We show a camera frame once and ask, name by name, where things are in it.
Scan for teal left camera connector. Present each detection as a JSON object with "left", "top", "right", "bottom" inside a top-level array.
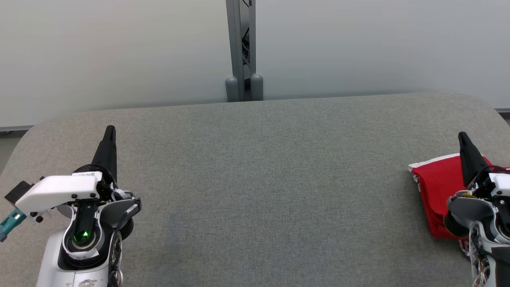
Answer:
[{"left": 0, "top": 210, "right": 27, "bottom": 243}]

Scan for grey cylindrical post foot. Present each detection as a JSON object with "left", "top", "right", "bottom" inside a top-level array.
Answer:
[
  {"left": 225, "top": 77, "right": 239, "bottom": 103},
  {"left": 250, "top": 73, "right": 264, "bottom": 101}
]

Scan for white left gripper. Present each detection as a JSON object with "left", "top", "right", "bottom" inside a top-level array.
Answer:
[{"left": 15, "top": 125, "right": 118, "bottom": 214}]

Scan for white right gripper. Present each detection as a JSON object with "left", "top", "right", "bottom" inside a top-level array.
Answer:
[{"left": 458, "top": 132, "right": 510, "bottom": 197}]

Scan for red white Bulls shorts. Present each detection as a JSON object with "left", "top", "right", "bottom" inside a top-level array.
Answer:
[{"left": 408, "top": 153, "right": 492, "bottom": 224}]

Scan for grey partition post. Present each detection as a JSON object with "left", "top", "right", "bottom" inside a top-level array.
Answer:
[{"left": 225, "top": 0, "right": 257, "bottom": 102}]

